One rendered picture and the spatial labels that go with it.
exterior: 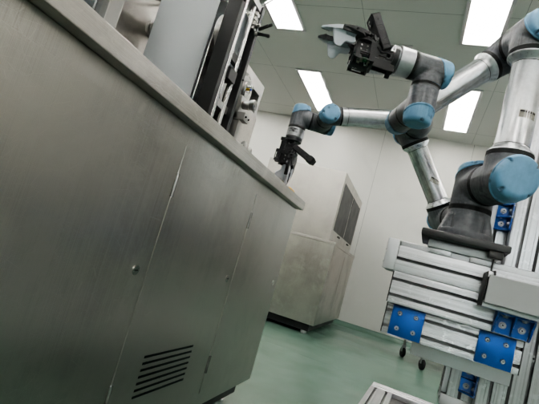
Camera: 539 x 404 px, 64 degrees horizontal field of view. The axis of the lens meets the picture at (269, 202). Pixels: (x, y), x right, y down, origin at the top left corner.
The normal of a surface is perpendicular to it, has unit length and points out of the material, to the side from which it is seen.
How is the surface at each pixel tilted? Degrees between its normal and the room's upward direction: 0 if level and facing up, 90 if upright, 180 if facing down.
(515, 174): 98
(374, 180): 90
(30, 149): 90
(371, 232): 90
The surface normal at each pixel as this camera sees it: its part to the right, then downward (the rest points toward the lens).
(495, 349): -0.34, -0.22
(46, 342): 0.91, 0.22
